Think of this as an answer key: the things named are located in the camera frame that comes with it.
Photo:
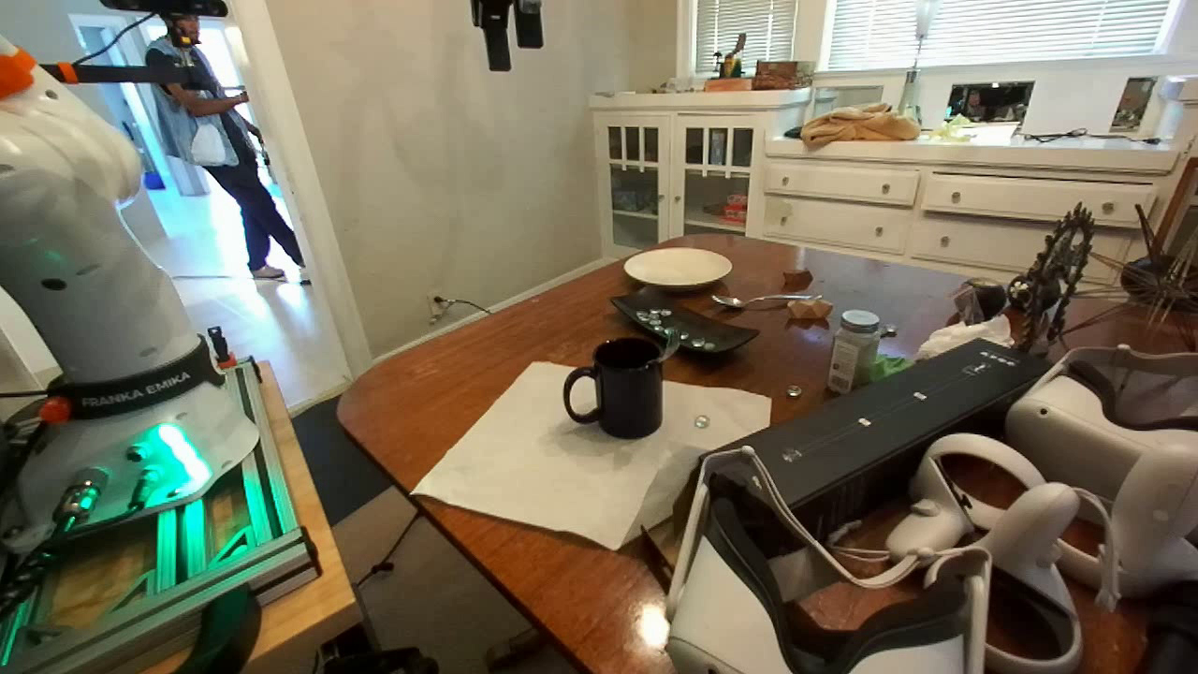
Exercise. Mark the small clear bottle white cap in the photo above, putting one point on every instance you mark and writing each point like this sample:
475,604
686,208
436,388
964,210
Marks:
852,351

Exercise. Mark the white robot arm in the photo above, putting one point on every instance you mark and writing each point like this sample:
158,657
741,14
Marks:
144,415

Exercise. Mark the black mug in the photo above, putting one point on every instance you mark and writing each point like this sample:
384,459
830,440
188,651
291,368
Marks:
626,388

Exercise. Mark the black rectangular tray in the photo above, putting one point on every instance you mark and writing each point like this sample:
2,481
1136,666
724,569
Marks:
682,329

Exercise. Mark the white round plate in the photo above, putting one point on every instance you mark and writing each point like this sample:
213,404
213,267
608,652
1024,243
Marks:
678,267

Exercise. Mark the metal spoon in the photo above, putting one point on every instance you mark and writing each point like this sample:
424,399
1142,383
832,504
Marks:
748,302

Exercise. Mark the white paper sheet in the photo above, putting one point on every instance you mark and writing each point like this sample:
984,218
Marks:
535,465

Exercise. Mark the white glass door cabinet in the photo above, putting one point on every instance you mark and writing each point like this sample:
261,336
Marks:
682,163

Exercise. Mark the long black box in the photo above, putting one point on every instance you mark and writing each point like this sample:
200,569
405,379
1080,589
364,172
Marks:
843,449

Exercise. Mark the white vr headset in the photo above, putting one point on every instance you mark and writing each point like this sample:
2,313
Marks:
758,595
1122,424

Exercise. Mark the white sideboard with drawers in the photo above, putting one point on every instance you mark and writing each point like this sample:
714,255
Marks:
980,208

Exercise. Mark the person in blue clothes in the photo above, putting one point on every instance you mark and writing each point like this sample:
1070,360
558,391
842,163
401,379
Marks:
204,124

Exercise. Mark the white VR controller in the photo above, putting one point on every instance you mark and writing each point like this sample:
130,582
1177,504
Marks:
1021,547

